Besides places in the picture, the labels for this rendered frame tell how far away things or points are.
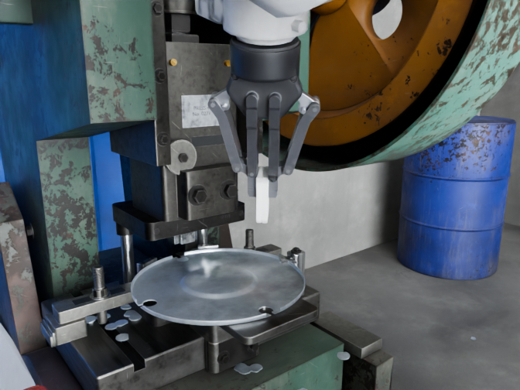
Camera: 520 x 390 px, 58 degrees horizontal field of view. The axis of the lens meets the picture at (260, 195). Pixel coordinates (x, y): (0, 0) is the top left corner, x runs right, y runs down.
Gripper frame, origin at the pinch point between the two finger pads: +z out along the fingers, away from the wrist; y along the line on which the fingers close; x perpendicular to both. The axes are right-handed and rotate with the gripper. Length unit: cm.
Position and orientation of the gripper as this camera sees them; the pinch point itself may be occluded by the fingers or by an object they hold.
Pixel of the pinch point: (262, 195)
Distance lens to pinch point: 61.2
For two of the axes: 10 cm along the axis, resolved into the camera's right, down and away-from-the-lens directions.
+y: 10.0, 0.6, -0.7
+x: 0.9, -5.7, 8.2
